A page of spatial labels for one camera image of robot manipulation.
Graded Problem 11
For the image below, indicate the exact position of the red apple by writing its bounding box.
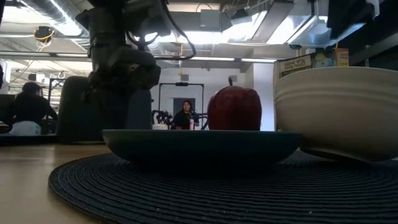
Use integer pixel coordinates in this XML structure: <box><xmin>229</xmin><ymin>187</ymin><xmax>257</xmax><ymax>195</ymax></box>
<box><xmin>206</xmin><ymin>77</ymin><xmax>262</xmax><ymax>131</ymax></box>

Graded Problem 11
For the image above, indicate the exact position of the panda cereal box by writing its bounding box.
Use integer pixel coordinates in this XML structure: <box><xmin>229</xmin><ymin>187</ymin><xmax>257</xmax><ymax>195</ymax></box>
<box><xmin>273</xmin><ymin>48</ymin><xmax>349</xmax><ymax>78</ymax></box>

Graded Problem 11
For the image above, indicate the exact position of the grey ceiling vent box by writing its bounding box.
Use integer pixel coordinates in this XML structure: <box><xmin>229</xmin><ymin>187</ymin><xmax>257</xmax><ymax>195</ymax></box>
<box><xmin>200</xmin><ymin>9</ymin><xmax>233</xmax><ymax>32</ymax></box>

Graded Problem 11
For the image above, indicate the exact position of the dark green plate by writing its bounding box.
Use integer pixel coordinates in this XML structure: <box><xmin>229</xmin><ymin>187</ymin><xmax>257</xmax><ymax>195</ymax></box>
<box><xmin>102</xmin><ymin>129</ymin><xmax>301</xmax><ymax>170</ymax></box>

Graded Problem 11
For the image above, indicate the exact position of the person seen from behind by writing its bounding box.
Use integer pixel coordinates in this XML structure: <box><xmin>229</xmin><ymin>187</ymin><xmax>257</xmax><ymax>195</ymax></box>
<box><xmin>5</xmin><ymin>82</ymin><xmax>58</xmax><ymax>136</ymax></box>

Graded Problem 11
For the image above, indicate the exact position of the round dark woven placemat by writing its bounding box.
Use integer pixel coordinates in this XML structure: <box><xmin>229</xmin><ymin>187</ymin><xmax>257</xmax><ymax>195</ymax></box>
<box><xmin>48</xmin><ymin>149</ymin><xmax>398</xmax><ymax>224</ymax></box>

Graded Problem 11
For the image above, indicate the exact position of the white ceramic bowl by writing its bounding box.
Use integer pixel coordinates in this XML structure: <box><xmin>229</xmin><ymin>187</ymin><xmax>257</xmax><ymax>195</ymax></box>
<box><xmin>273</xmin><ymin>66</ymin><xmax>398</xmax><ymax>162</ymax></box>

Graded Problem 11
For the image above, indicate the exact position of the black gantry frame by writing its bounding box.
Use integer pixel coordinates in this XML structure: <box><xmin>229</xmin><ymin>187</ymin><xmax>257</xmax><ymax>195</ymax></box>
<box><xmin>157</xmin><ymin>82</ymin><xmax>205</xmax><ymax>129</ymax></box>

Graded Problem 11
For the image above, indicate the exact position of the person facing camera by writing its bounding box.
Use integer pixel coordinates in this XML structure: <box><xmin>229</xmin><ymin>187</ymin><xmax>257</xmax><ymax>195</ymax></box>
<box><xmin>170</xmin><ymin>100</ymin><xmax>200</xmax><ymax>131</ymax></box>

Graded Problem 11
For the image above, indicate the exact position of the yellow cable reel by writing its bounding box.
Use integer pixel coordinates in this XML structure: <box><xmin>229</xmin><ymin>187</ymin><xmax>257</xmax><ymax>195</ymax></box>
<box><xmin>33</xmin><ymin>26</ymin><xmax>55</xmax><ymax>44</ymax></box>

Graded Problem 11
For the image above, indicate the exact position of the silver air duct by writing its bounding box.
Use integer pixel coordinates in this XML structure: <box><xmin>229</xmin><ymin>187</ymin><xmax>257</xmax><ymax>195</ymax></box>
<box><xmin>18</xmin><ymin>0</ymin><xmax>91</xmax><ymax>38</ymax></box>

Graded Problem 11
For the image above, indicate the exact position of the black aluminium table frame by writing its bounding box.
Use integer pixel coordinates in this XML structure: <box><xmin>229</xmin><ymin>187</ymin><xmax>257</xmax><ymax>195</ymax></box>
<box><xmin>0</xmin><ymin>133</ymin><xmax>106</xmax><ymax>146</ymax></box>

